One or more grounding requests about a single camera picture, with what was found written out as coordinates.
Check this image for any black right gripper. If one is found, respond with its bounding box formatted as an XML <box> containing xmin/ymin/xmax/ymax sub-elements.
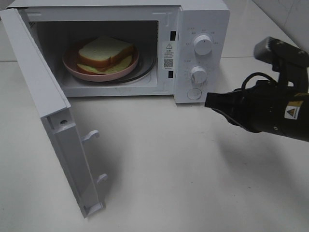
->
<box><xmin>205</xmin><ymin>81</ymin><xmax>287</xmax><ymax>133</ymax></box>

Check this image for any round white door button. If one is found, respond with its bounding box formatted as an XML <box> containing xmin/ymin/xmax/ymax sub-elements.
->
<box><xmin>187</xmin><ymin>88</ymin><xmax>202</xmax><ymax>100</ymax></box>

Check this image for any white microwave knob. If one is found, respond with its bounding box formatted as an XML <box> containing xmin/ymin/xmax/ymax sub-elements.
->
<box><xmin>190</xmin><ymin>66</ymin><xmax>207</xmax><ymax>84</ymax></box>
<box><xmin>194</xmin><ymin>34</ymin><xmax>213</xmax><ymax>56</ymax></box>

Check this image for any toast sandwich with lettuce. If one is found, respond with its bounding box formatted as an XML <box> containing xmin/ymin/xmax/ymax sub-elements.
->
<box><xmin>76</xmin><ymin>36</ymin><xmax>135</xmax><ymax>74</ymax></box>

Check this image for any pink round plate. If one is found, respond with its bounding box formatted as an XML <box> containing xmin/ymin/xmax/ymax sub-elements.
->
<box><xmin>62</xmin><ymin>40</ymin><xmax>140</xmax><ymax>83</ymax></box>

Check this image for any white microwave door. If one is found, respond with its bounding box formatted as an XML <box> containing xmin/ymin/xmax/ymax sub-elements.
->
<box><xmin>0</xmin><ymin>8</ymin><xmax>107</xmax><ymax>217</ymax></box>

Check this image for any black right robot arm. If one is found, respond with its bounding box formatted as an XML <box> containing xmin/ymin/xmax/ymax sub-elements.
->
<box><xmin>205</xmin><ymin>80</ymin><xmax>309</xmax><ymax>141</ymax></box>

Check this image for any white microwave oven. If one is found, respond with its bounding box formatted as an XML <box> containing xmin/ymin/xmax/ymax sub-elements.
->
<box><xmin>6</xmin><ymin>0</ymin><xmax>230</xmax><ymax>103</ymax></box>

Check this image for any warning label with QR code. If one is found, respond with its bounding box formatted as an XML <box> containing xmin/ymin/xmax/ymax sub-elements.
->
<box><xmin>162</xmin><ymin>41</ymin><xmax>177</xmax><ymax>71</ymax></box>

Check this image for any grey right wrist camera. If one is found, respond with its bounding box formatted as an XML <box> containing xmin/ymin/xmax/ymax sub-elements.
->
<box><xmin>253</xmin><ymin>37</ymin><xmax>309</xmax><ymax>93</ymax></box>

